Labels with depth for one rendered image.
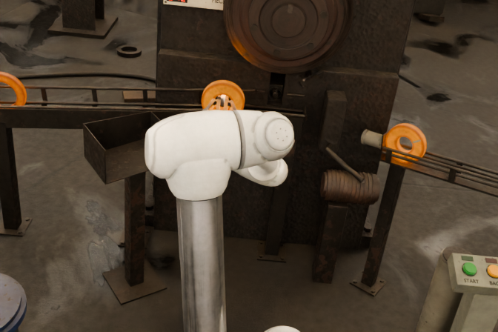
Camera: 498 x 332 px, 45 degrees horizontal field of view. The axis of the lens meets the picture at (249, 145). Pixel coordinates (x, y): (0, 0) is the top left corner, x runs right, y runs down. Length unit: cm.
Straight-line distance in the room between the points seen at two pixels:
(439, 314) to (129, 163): 120
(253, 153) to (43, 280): 155
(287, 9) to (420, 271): 139
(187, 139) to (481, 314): 119
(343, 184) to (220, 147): 120
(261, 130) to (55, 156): 229
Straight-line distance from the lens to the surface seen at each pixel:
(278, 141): 126
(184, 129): 125
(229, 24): 226
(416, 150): 234
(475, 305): 206
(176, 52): 246
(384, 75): 249
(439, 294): 221
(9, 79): 257
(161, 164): 126
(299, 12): 215
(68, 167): 334
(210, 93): 216
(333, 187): 239
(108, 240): 283
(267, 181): 189
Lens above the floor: 177
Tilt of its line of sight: 29 degrees down
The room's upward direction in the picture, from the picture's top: 6 degrees clockwise
